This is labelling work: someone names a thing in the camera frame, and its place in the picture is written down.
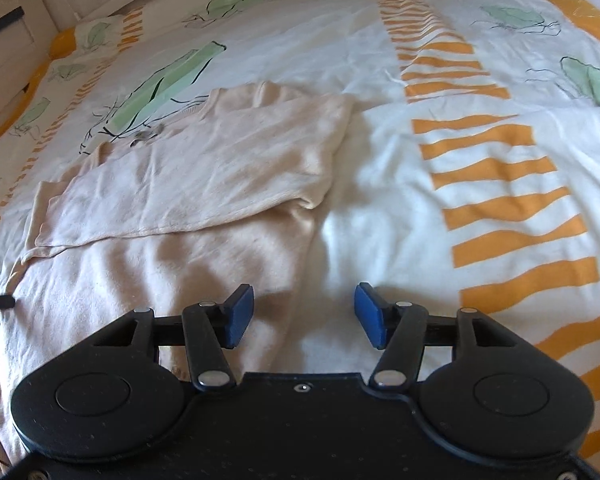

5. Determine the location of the beige printed sweater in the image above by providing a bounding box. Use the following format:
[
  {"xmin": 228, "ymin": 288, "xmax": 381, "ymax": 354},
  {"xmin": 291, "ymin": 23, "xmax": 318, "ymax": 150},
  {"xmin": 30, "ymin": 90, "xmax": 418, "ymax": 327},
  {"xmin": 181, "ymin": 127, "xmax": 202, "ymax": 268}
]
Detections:
[{"xmin": 0, "ymin": 81, "xmax": 357, "ymax": 471}]

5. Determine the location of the white drawer cabinet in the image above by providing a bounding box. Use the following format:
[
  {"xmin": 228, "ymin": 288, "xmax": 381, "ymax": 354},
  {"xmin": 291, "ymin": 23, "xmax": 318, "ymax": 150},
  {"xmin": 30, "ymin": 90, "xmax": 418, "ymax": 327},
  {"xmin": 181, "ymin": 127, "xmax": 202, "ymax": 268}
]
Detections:
[{"xmin": 0, "ymin": 0, "xmax": 56, "ymax": 91}]

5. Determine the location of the leaf printed duvet cover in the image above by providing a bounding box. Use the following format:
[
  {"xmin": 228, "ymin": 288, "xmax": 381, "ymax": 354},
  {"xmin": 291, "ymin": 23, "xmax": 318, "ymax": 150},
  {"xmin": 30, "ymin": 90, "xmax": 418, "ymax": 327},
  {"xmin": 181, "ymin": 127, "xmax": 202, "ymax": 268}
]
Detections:
[{"xmin": 0, "ymin": 0, "xmax": 600, "ymax": 480}]

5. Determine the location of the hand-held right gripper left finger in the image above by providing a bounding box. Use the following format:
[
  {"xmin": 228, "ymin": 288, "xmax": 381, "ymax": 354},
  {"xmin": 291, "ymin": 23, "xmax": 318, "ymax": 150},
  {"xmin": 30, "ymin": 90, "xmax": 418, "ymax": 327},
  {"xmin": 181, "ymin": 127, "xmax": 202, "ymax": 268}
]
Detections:
[{"xmin": 93, "ymin": 283, "xmax": 255, "ymax": 391}]

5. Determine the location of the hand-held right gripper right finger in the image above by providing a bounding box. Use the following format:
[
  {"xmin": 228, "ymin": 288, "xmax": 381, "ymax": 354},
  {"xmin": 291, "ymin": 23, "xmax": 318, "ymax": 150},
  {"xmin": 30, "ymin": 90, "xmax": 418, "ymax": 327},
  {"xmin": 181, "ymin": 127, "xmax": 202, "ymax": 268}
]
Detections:
[{"xmin": 355, "ymin": 282, "xmax": 519, "ymax": 391}]

